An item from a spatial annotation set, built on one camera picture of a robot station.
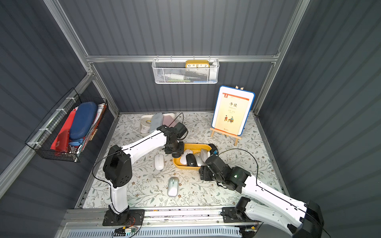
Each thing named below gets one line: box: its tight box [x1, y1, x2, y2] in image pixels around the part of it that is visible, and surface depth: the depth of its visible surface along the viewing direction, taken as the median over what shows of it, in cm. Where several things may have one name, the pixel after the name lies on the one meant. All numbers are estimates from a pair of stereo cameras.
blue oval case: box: [68, 101, 98, 146], surface depth 74 cm
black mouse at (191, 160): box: [186, 153, 199, 167], surface depth 93 cm
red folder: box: [50, 107, 78, 153], surface depth 67 cm
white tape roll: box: [140, 114, 155, 134], surface depth 111 cm
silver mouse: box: [167, 176, 179, 198], surface depth 85 cm
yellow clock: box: [185, 59, 210, 68], surface depth 90 cm
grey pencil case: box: [148, 112, 164, 133], surface depth 110 cm
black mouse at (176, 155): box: [171, 152, 182, 159], surface depth 88 cm
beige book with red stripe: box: [214, 92, 250, 137], surface depth 92 cm
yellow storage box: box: [172, 143, 212, 171], surface depth 96 cm
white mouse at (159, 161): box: [154, 154, 165, 171], surface depth 93 cm
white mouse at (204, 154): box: [200, 148, 208, 163], surface depth 92 cm
